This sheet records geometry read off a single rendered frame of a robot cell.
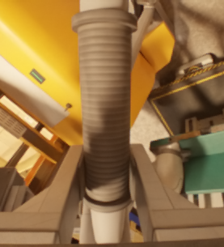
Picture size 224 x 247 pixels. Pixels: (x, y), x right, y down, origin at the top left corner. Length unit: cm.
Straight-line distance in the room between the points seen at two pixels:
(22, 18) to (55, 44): 13
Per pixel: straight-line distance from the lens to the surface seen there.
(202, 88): 131
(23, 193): 28
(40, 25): 76
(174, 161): 100
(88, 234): 18
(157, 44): 113
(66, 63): 73
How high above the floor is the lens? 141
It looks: 43 degrees down
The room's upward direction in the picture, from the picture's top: 160 degrees counter-clockwise
